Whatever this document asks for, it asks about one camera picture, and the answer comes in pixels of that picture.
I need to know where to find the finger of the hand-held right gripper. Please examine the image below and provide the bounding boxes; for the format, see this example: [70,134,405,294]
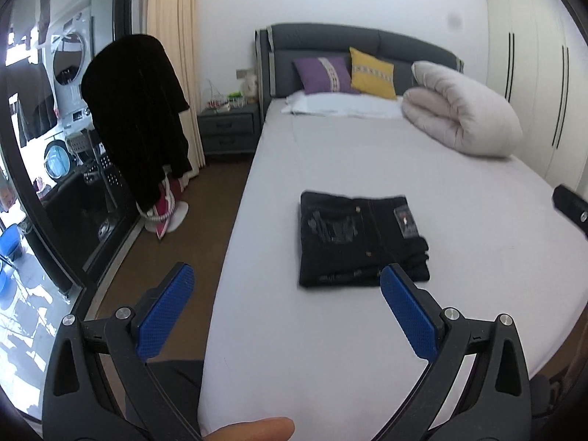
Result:
[551,184,588,240]

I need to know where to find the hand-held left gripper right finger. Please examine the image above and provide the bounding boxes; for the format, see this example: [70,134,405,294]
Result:
[370,263,534,441]

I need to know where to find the purple cushion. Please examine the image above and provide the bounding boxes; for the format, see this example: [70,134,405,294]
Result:
[293,56,361,95]

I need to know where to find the white pillow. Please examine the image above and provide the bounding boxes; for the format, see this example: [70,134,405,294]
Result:
[281,92,407,119]

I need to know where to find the white wire basket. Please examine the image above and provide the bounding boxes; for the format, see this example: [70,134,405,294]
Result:
[204,80,231,114]

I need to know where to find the pink and white cloth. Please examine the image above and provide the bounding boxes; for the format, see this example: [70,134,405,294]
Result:
[138,173,189,240]

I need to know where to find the white wardrobe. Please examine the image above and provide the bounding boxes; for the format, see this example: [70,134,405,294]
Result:
[484,0,588,189]

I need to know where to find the white washing machine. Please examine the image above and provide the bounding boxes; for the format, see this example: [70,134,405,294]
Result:
[36,117,93,189]

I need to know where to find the yellow cushion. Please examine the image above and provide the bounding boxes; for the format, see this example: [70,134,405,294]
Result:
[349,47,398,100]

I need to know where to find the white sheeted bed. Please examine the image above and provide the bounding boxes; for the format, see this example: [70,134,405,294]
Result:
[197,98,588,441]

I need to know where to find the black hanging coat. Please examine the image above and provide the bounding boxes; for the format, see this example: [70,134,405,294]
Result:
[81,34,193,212]

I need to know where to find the rolled white duvet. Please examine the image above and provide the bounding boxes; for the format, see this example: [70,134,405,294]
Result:
[401,61,524,159]

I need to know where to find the dark denim pants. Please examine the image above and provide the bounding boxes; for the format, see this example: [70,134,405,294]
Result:
[298,190,431,289]

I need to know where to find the grey padded headboard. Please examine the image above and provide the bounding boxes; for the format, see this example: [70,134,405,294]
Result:
[254,23,465,99]

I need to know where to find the white dryer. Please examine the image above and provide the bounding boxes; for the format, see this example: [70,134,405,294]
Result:
[45,9,96,115]

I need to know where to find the black sliding door frame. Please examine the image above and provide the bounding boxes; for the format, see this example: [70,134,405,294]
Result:
[0,0,150,299]

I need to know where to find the beige curtain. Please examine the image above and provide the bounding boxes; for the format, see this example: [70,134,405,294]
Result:
[146,0,206,180]

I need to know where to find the person's left hand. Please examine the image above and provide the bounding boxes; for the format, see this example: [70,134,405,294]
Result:
[202,417,295,441]

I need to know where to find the grey nightstand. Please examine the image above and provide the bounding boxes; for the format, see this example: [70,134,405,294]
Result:
[197,102,262,156]

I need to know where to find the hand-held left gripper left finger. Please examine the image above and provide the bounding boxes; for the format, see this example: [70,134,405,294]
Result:
[41,262,203,441]

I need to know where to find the blue basin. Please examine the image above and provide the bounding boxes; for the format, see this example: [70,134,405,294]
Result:
[0,225,21,259]

